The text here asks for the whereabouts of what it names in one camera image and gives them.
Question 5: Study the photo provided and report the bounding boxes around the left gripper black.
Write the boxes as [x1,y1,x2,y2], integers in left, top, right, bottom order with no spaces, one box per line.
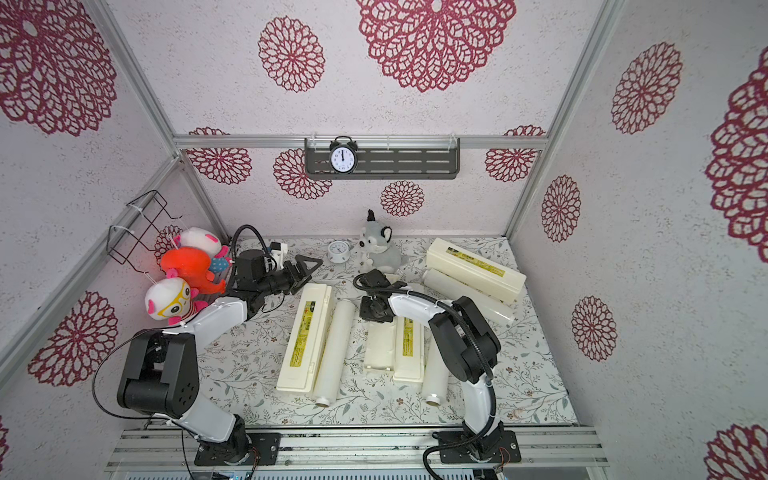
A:
[258,254,323,297]

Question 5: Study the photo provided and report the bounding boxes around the cream wrap dispenser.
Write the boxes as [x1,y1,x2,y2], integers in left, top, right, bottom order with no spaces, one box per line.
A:
[276,283,334,394]
[364,317,426,385]

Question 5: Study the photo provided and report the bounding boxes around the plastic wrap roll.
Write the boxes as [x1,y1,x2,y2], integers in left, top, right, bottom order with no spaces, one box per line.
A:
[313,299,356,408]
[421,350,450,407]

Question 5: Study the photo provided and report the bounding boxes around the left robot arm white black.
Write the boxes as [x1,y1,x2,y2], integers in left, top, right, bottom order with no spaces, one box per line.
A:
[116,236,323,465]

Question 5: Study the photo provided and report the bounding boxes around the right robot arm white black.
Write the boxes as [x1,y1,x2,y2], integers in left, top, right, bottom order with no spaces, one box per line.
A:
[353,269,504,461]

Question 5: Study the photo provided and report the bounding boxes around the back right wrap roll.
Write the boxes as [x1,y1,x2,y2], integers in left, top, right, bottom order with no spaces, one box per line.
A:
[422,269,516,326]

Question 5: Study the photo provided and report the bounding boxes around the small white round clock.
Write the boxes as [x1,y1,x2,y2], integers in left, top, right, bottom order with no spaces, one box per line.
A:
[327,240,351,264]

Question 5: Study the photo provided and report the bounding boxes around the floral table mat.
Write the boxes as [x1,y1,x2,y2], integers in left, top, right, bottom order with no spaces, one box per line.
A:
[167,236,578,427]

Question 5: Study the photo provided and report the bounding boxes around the grey husky plush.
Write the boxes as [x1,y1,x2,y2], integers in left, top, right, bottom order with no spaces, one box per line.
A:
[358,209,407,274]

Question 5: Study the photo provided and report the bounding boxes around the red plush toy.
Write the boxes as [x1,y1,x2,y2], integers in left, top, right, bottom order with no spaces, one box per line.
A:
[160,247,226,295]

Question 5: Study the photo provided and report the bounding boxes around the white pink plush upper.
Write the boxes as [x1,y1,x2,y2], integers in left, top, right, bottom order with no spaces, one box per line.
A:
[172,227,229,259]

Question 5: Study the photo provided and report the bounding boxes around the black alarm clock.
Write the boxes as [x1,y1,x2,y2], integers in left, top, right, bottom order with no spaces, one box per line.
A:
[329,135,358,174]

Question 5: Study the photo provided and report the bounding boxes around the back right cream dispenser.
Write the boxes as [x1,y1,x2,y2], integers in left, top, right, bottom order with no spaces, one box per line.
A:
[426,238,527,304]

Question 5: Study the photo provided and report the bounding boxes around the white plush with glasses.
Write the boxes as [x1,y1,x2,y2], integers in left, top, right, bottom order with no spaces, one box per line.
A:
[144,277,208,325]

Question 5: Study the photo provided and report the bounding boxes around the grey wall shelf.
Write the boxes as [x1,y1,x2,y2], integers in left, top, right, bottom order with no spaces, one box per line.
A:
[304,137,461,180]

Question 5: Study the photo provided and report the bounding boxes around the black wire basket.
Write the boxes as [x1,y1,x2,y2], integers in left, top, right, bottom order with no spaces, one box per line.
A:
[105,189,182,274]

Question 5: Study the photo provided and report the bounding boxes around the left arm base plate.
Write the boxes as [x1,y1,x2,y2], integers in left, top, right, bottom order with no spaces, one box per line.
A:
[193,432,282,467]

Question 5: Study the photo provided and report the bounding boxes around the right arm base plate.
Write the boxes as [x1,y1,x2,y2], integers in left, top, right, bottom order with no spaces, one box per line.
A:
[432,423,522,464]

